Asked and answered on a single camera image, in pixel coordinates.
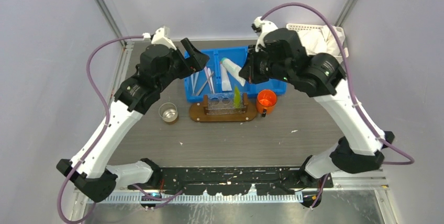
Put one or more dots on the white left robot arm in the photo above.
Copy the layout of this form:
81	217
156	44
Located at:
88	170

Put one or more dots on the white toothbrush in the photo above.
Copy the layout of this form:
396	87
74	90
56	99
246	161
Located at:
210	81

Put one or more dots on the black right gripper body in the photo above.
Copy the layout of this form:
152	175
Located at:
264	69

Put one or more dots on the blue plastic divided bin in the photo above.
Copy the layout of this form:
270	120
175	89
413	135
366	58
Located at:
237	55

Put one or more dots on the white crumpled cloth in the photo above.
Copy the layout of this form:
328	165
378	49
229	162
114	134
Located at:
319	40

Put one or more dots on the orange plastic mug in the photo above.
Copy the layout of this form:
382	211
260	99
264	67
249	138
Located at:
266	102

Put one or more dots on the yellow-green toothpaste tube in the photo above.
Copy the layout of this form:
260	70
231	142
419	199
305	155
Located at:
237	98

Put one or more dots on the white toothpaste tube orange cap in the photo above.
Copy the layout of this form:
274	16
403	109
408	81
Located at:
225	82

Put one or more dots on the brown wooden oval tray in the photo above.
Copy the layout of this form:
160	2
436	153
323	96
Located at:
197	114

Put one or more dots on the clear textured toothbrush holder rack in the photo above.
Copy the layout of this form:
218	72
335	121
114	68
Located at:
222	104

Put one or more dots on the white toothpaste tube green cap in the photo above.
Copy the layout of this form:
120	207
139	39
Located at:
233	69

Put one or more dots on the silver metal cup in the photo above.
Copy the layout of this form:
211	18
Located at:
168	113

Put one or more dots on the pink toothbrush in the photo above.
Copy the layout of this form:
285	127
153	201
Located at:
206	71

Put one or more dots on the white plastic basket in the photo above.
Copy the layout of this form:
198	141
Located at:
298	27

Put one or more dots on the aluminium frame rail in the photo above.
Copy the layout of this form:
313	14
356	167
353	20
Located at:
109	18

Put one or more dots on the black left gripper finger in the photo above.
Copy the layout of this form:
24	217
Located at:
189	48
195	62

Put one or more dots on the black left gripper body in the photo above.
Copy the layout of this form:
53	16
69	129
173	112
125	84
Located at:
179	68

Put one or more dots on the grey toothbrush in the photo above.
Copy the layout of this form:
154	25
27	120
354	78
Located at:
204	84

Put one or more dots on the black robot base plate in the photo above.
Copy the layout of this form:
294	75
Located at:
266	180

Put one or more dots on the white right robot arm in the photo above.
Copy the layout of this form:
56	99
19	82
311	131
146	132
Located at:
359	150

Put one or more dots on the light blue toothbrush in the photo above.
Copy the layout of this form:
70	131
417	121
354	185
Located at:
194	78

